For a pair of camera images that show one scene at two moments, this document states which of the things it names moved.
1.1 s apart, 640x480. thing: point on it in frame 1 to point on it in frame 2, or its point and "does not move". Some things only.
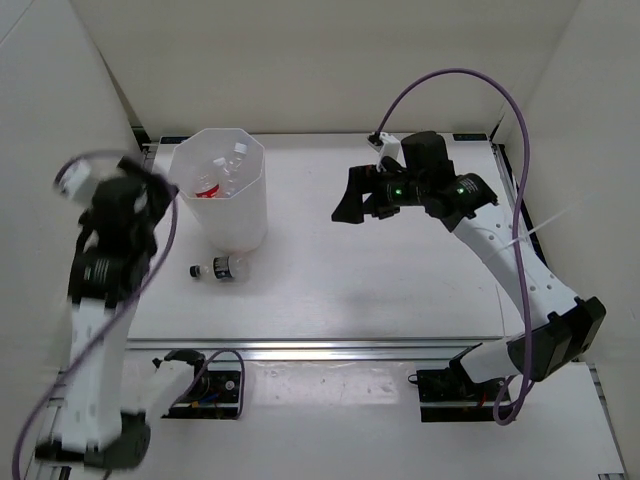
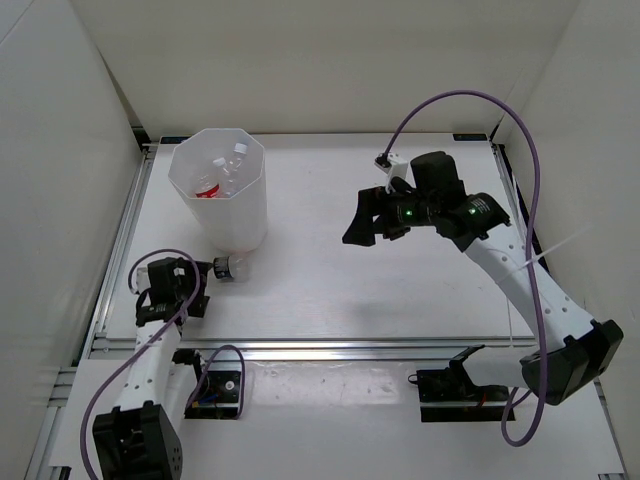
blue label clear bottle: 225,178 does not move
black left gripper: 158,189 to 190,272
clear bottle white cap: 234,169 does not move
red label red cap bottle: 206,188 does not move
